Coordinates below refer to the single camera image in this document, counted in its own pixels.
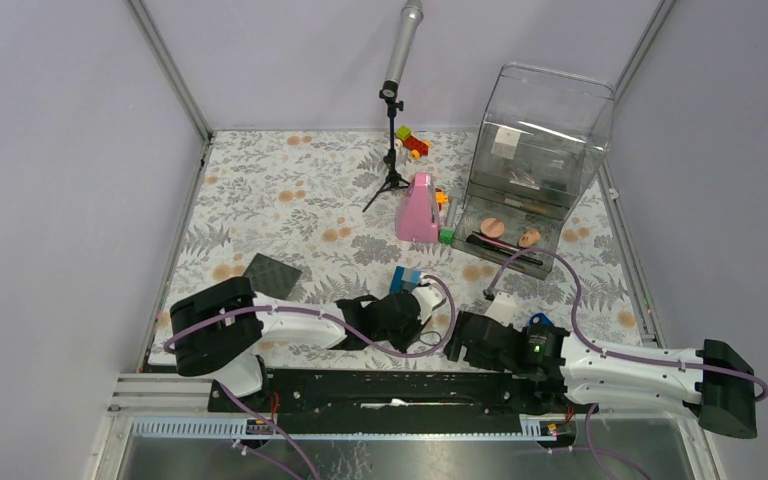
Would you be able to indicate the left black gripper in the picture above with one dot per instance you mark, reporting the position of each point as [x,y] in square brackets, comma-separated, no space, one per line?
[416,329]

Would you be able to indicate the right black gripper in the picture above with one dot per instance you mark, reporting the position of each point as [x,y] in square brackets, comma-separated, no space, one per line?
[453,346]

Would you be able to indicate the white blue brick stack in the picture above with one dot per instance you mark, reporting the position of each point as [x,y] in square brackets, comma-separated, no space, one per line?
[405,279]

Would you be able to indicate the black wire hair loop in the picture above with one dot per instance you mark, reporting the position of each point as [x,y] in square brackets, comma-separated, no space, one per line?
[430,338]

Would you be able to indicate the round orange powder puff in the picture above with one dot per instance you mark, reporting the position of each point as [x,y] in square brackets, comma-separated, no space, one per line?
[492,227]

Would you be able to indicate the beige makeup sponge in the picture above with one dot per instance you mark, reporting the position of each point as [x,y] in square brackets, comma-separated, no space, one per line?
[529,238]

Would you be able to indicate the white cardboard box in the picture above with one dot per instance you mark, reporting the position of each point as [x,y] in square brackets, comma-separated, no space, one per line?
[505,142]

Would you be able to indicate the clear acrylic makeup organizer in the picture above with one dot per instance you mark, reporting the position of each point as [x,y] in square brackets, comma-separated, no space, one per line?
[566,123]

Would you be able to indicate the black makeup brush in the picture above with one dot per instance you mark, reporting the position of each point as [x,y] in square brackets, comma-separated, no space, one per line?
[501,248]

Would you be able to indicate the clear plastic wrapper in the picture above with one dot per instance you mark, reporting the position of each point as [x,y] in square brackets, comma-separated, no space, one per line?
[522,177]

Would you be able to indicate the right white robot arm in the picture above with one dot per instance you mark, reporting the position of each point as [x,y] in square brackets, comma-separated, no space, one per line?
[550,370]

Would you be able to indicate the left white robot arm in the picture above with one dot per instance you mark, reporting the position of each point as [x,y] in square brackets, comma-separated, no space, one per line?
[215,331]

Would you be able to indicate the blue toy car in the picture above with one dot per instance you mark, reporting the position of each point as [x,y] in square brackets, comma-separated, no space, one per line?
[540,319]

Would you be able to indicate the green lego brick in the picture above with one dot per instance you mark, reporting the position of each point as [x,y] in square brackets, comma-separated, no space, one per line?
[446,236]

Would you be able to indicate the pink foam wedge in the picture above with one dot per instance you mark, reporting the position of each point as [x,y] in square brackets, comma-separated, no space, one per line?
[418,216]

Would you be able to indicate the dark green lego baseplate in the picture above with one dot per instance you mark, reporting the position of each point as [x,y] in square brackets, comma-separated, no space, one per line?
[272,277]

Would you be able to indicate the red yellow lego bricks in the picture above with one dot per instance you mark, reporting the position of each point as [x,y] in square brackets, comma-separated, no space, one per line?
[416,148]

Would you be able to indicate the silver microphone on tripod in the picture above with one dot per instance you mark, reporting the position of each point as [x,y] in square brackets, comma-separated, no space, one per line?
[411,16]

